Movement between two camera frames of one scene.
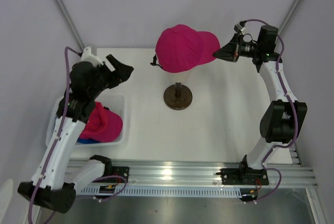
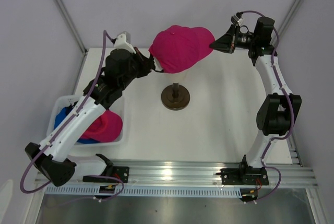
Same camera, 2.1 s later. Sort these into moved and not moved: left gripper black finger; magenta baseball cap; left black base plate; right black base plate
Moved: left gripper black finger
Not moved: right black base plate; left black base plate; magenta baseball cap
